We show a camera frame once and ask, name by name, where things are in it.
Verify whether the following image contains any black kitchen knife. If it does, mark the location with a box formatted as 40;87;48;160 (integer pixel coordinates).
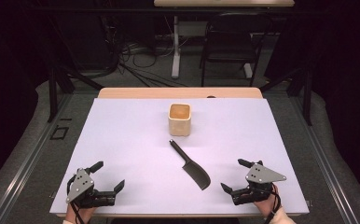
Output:
169;138;212;191

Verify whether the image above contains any light wooden table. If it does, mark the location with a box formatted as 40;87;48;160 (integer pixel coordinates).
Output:
56;87;303;218

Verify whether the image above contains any black folding chair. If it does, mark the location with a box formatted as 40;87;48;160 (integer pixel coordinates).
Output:
199;12;274;88

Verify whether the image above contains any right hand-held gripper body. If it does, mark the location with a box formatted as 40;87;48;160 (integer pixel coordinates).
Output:
230;160;288;206

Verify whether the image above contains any white-legged wooden desk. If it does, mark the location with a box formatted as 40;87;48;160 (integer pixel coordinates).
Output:
153;0;296;79

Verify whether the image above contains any person's left hand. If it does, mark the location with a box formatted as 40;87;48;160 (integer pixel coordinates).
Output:
64;203;97;224

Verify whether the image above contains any hand-held gripper cable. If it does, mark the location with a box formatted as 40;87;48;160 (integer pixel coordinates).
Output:
262;183;283;224
66;175;87;224

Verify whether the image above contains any black metal frame stand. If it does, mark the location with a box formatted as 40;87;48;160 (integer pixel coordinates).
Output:
46;63;105;124
258;64;313;127

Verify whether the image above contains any metal floor rail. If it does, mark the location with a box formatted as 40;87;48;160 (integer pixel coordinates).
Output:
289;95;360;224
0;92;74;224

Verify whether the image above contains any bundle of floor cables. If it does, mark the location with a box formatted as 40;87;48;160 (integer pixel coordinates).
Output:
117;36;189;89

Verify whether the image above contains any right hand-held gripper cable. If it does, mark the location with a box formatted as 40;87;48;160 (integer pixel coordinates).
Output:
262;183;283;224

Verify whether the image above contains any left hand-held gripper cable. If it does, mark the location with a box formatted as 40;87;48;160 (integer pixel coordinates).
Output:
66;175;87;224

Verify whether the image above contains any white table mat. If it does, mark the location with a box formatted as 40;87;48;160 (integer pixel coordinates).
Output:
49;97;311;216

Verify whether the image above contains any beige square cup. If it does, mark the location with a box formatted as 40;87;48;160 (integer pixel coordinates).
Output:
168;103;192;137

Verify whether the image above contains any person's right hand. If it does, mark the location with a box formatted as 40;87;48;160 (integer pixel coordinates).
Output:
254;185;284;218

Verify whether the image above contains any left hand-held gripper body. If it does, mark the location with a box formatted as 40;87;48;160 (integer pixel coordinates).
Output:
65;167;118;209

